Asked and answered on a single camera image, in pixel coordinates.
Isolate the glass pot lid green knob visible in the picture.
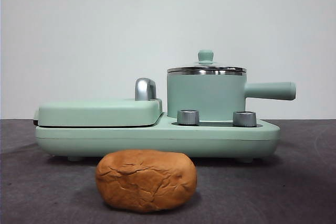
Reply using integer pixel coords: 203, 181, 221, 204
167, 49, 247, 73

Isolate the brown potato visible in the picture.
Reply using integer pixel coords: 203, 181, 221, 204
94, 149, 197, 205

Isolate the silver control knob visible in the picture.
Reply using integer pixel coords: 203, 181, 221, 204
177, 109, 201, 125
232, 110, 257, 127

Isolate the mint green breakfast maker base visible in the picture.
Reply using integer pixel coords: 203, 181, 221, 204
35, 112, 281, 163

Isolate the mint green grill cover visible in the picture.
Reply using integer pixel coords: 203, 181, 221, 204
34, 97, 163, 127

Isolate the chrome grill cover handle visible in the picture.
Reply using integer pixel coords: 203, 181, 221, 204
134, 77, 158, 101

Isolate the mint green pot with handle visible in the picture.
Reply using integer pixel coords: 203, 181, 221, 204
166, 70, 297, 120

